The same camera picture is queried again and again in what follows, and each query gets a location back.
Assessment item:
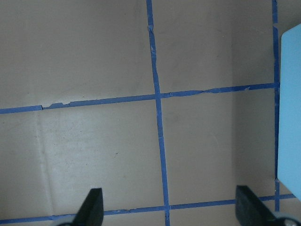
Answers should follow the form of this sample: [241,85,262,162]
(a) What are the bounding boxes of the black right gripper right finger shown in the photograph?
[236,186,282,226]

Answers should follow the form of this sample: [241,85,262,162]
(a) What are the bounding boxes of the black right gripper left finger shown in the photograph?
[71,188,104,226]

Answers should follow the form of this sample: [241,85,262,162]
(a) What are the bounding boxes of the turquoise plastic bin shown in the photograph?
[277,25,301,199]

